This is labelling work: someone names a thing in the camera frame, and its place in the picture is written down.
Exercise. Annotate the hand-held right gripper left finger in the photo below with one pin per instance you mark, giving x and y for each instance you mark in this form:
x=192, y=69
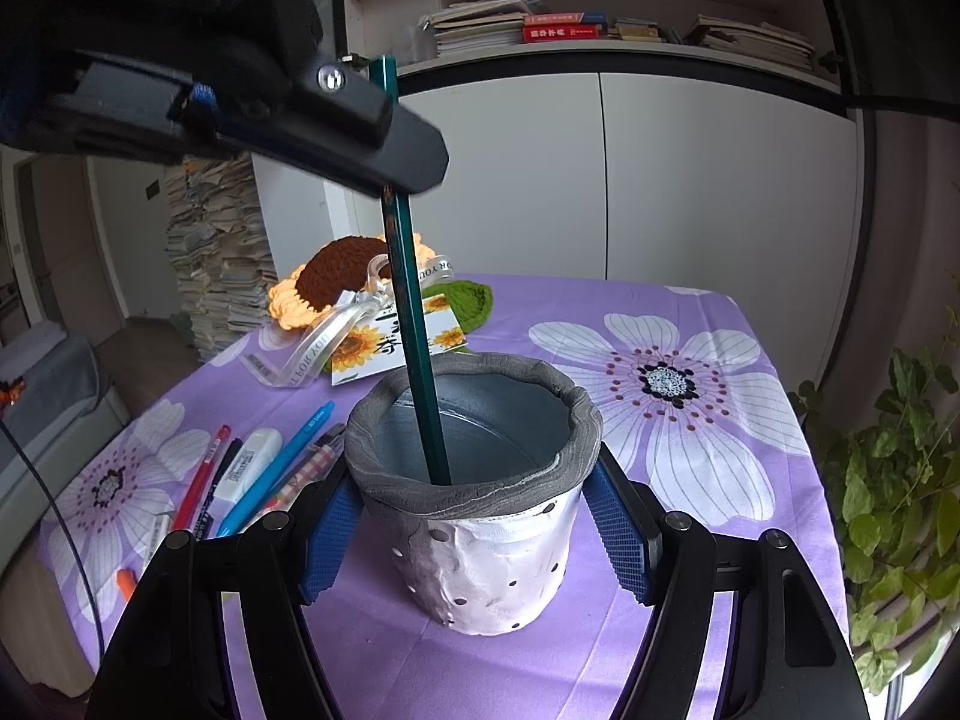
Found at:
x=326, y=544

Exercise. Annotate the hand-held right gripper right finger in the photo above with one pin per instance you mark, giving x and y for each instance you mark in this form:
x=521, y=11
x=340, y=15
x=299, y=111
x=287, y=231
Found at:
x=621, y=544

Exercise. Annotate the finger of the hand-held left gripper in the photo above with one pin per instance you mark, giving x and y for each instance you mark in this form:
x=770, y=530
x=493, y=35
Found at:
x=300, y=127

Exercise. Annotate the black pen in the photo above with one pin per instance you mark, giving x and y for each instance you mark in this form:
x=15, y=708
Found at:
x=222, y=484

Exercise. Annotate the grey clay pen holder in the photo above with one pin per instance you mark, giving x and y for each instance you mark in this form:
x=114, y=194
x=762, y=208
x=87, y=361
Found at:
x=487, y=547

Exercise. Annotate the green pencil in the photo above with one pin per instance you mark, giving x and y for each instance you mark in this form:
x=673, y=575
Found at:
x=416, y=360

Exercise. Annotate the purple floral tablecloth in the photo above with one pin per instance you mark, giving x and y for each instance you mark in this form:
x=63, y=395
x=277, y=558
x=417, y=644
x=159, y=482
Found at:
x=675, y=525

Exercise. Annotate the checkered pen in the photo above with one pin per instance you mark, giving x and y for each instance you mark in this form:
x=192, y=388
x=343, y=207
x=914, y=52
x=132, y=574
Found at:
x=311, y=469

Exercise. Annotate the blue pen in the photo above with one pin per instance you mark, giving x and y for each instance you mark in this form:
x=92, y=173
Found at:
x=277, y=469

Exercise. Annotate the red pen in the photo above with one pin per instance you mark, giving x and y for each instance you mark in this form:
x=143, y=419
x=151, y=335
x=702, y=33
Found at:
x=201, y=476

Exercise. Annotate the crochet sunflower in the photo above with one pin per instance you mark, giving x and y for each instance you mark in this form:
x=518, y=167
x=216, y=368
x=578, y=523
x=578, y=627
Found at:
x=337, y=270

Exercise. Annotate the white eraser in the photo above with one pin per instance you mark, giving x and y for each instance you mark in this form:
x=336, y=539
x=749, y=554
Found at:
x=159, y=536

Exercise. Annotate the sunflower gift tag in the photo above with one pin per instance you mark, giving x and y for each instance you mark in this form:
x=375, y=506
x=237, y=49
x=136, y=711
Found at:
x=360, y=352

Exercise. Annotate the clear printed ribbon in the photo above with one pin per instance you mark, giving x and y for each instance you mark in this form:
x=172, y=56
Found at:
x=315, y=349

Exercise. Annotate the small orange object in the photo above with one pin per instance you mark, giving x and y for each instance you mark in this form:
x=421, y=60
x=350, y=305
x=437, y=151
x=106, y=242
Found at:
x=126, y=585

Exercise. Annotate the stack of worn books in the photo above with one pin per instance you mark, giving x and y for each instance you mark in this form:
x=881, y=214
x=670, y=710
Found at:
x=480, y=26
x=757, y=41

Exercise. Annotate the wooden door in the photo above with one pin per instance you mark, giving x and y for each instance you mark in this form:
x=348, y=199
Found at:
x=71, y=262

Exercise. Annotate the green potted plant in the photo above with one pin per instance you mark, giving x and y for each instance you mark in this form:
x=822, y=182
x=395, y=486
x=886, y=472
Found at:
x=892, y=510

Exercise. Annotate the red book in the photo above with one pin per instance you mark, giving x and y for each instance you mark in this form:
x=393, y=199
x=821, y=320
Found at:
x=562, y=28

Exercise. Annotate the grey sofa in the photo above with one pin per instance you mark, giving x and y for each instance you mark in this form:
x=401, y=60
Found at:
x=52, y=405

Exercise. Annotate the small stack of books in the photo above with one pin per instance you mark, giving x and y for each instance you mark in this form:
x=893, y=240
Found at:
x=637, y=31

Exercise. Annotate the white bookshelf cabinet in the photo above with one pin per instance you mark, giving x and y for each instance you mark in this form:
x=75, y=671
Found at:
x=712, y=180

